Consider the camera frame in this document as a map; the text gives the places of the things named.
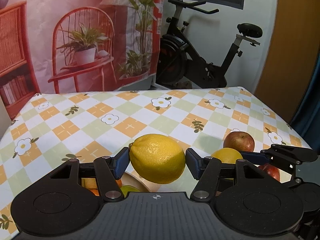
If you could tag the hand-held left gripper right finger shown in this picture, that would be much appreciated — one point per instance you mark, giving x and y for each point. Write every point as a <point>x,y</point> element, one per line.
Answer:
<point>193,163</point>

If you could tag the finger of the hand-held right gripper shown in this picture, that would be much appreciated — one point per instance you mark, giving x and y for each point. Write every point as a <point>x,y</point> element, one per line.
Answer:
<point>295,183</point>
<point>252,157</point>

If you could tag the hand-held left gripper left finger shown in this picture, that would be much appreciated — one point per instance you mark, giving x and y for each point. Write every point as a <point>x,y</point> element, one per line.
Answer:
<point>122,163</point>

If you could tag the orange tangerine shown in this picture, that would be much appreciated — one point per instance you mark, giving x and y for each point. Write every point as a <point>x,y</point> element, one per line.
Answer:
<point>94,192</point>
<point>119,183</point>

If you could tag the beige bowl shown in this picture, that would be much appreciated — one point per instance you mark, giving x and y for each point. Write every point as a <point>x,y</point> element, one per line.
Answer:
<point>136,182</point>

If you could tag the round yellow lemon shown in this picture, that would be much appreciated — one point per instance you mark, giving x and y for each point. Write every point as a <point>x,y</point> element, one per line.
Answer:
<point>226,155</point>

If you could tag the oblong yellow lemon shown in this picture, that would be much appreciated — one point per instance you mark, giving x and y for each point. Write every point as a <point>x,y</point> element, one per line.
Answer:
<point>157,158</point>

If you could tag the red apple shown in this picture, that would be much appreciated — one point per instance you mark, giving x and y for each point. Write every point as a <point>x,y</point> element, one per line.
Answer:
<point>271,172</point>
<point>238,141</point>

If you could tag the checked flower tablecloth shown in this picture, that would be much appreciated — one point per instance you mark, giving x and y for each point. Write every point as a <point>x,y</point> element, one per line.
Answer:
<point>125,120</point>

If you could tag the black exercise bike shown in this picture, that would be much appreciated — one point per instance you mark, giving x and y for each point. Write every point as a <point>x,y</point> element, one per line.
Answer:
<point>190,55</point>

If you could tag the wooden door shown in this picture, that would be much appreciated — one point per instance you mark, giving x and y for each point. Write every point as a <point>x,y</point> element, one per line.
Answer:
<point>290,42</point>

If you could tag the white marble panel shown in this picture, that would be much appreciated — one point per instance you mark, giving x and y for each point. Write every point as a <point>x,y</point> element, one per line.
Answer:
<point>3,117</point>

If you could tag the pink printed backdrop cloth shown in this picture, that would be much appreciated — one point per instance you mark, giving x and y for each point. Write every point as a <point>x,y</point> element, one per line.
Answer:
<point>50,5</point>

